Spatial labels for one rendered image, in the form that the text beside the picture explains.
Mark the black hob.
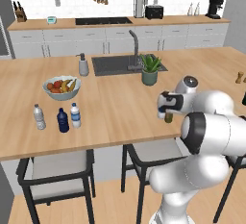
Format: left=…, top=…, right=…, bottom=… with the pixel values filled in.
left=75, top=16, right=134, bottom=26

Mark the olive glass bottle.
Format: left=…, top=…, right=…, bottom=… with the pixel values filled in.
left=164, top=112, right=174, bottom=124

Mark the grey soap dispenser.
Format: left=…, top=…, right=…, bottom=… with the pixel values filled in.
left=75, top=52, right=90, bottom=77

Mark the dark grey tap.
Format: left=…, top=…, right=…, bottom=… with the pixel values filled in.
left=128, top=29, right=144, bottom=72

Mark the brown knife block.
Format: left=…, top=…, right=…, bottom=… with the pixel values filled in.
left=12, top=0, right=28, bottom=23

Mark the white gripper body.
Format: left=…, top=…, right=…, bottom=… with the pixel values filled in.
left=156, top=92, right=168, bottom=120

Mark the dark grey sink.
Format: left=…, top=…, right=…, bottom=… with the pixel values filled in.
left=91, top=53, right=168, bottom=77

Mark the steel electric kettle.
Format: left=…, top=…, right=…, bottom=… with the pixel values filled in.
left=133, top=0, right=147, bottom=19

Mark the clear plastic bottle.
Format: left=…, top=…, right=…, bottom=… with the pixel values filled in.
left=33, top=103, right=47, bottom=131

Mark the white shaker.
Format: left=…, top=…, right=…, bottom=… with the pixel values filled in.
left=186, top=2, right=194, bottom=17
left=193, top=2, right=202, bottom=17

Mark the run of grey base cupboards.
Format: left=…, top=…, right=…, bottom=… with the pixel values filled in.
left=8, top=22, right=231, bottom=60

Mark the pale blue fruit bowl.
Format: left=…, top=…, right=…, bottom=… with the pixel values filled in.
left=42, top=75, right=82, bottom=102

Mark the dark blue plastic bottle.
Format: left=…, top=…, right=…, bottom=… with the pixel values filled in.
left=56, top=107, right=70, bottom=134

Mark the green plant in grey pot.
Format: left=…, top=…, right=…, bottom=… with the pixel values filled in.
left=139, top=53, right=162, bottom=87

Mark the white bottle with blue label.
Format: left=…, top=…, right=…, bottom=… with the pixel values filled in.
left=70, top=102, right=82, bottom=129

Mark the yellow banana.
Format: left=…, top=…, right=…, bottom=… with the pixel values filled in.
left=61, top=78, right=78, bottom=93

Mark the black stool with grey seat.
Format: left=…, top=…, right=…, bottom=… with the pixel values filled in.
left=212, top=154, right=246, bottom=224
left=120, top=137, right=190, bottom=224
left=15, top=148, right=97, bottom=224

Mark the grey wall oven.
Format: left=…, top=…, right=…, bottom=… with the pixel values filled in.
left=0, top=0, right=15, bottom=61

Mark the black toaster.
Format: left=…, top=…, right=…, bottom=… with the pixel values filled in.
left=144, top=5, right=165, bottom=20

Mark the black coffee machine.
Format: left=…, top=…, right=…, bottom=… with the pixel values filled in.
left=205, top=0, right=225, bottom=20

